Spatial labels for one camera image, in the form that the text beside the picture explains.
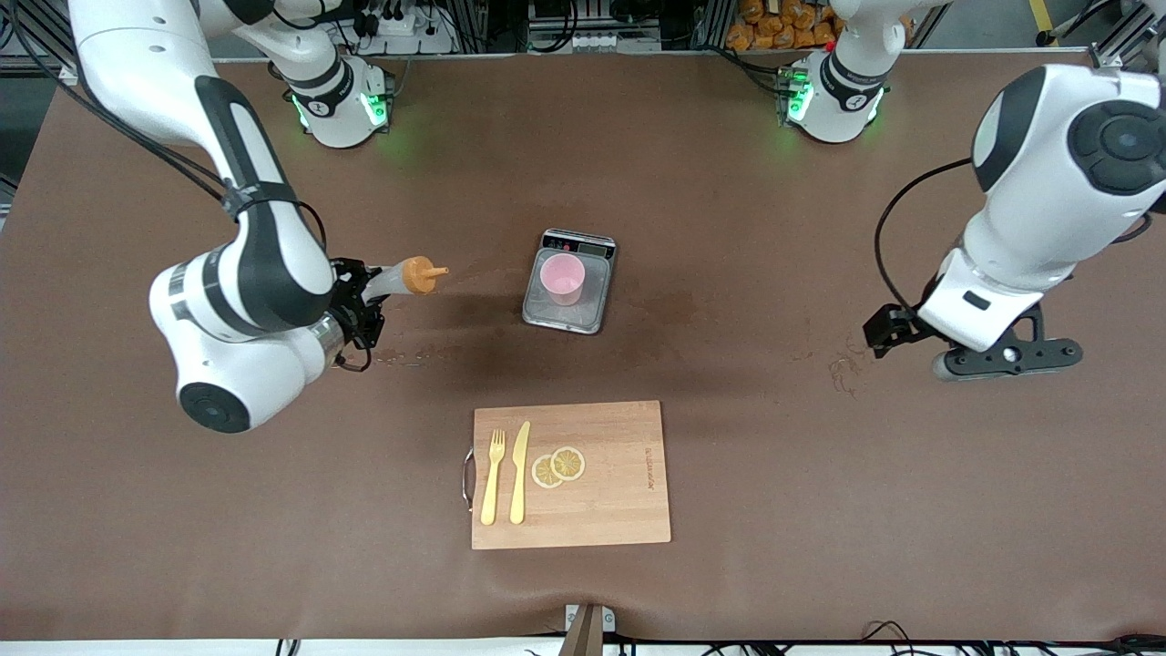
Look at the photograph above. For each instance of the clear squeeze bottle orange cap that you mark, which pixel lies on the clear squeeze bottle orange cap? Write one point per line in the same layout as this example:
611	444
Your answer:
414	275

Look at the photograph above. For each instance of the white power strip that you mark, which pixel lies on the white power strip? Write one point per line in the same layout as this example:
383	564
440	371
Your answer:
401	27

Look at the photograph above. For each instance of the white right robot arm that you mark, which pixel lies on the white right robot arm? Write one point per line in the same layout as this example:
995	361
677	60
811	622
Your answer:
264	264

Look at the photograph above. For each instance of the pink plastic cup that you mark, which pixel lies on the pink plastic cup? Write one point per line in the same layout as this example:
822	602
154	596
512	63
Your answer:
560	273

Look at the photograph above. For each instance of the lemon slice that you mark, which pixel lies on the lemon slice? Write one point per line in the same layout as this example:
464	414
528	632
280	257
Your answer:
544	474
569	463

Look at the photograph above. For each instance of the wooden cutting board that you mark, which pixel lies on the wooden cutting board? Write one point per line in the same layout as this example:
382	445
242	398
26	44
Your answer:
619	492

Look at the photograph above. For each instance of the metal table edge bracket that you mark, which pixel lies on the metal table edge bracket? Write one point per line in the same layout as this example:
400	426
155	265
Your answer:
590	629

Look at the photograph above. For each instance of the orange snack pile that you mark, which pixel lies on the orange snack pile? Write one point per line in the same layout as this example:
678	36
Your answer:
774	27

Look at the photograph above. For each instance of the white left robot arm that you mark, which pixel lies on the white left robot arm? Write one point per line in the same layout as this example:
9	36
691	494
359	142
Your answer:
1048	182

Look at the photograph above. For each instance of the yellow plastic fork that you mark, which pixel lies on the yellow plastic fork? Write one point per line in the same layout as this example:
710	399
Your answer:
492	492

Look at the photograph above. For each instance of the silver digital kitchen scale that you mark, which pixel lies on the silver digital kitchen scale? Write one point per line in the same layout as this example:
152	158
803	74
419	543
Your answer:
590	308

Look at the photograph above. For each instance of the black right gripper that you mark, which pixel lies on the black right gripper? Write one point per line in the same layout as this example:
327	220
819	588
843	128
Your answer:
351	310

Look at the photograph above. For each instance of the yellow plastic knife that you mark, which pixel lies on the yellow plastic knife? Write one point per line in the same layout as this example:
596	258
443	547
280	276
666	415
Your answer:
518	492

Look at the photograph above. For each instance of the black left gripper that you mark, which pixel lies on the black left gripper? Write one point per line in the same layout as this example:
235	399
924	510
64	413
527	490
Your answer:
894	325

